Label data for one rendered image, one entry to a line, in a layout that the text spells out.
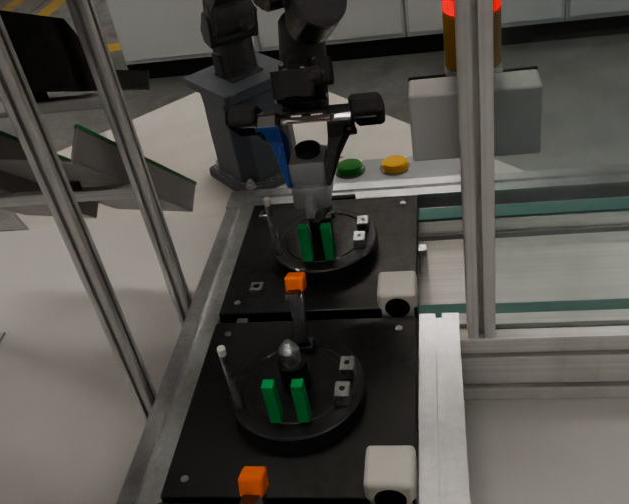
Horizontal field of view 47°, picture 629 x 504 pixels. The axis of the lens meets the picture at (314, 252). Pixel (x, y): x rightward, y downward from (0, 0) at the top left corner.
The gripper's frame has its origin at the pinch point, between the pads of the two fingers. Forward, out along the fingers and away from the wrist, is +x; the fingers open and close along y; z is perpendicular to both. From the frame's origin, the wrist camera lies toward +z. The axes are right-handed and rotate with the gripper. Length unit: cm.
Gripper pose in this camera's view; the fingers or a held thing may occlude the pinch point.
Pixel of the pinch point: (308, 157)
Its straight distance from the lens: 87.7
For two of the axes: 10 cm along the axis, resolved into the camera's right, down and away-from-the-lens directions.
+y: 9.8, -0.6, -1.7
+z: -1.7, -0.6, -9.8
